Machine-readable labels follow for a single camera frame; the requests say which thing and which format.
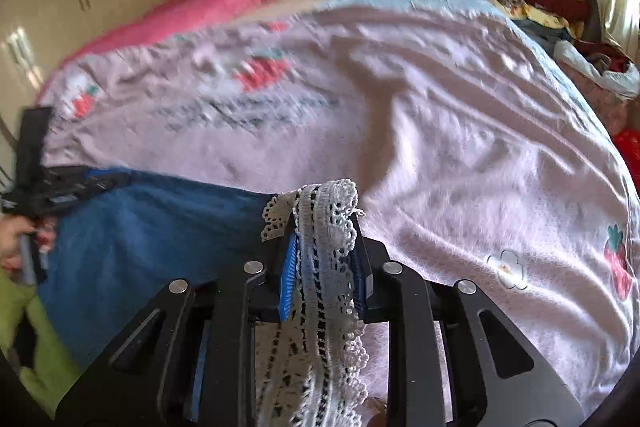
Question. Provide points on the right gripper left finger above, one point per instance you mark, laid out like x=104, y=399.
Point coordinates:
x=188, y=357

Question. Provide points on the blue denim pants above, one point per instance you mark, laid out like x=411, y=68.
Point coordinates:
x=114, y=253

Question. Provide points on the pink strawberry bed sheet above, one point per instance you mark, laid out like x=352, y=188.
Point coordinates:
x=474, y=155

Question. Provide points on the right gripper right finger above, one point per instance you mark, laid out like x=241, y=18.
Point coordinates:
x=455, y=359

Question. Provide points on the person's left hand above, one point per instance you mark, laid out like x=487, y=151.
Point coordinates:
x=14, y=228

